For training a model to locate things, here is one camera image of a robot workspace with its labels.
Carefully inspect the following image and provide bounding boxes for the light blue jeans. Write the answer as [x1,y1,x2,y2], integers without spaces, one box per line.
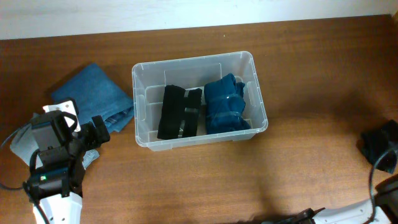
[10,123,100,169]

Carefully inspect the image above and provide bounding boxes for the black taped clothing bundle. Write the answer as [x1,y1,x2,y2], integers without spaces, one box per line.
[157,85,202,140]

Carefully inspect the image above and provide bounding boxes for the blue taped clothing bundle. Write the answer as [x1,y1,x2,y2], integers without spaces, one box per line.
[204,73,251,134]

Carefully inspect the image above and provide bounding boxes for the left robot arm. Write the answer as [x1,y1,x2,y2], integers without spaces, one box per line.
[22,110,110,224]

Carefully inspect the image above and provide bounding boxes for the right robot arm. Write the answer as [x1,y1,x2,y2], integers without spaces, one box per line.
[312,175,397,224]

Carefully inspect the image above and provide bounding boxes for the clear plastic storage container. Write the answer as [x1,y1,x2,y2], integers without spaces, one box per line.
[132,51,269,151]

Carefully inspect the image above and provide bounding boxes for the dark blue folded jeans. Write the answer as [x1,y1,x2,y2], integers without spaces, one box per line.
[51,63,134,133]

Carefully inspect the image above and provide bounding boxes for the dark navy clothing bundle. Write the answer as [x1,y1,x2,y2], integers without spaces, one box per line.
[361,120,397,174]

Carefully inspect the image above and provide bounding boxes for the left black camera cable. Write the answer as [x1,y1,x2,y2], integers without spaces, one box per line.
[0,111,78,224]

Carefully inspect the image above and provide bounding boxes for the black camera cable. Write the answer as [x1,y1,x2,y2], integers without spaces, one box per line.
[0,111,78,224]
[363,148,398,224]

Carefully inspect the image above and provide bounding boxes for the right black camera cable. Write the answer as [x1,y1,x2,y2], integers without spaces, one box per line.
[363,148,398,224]

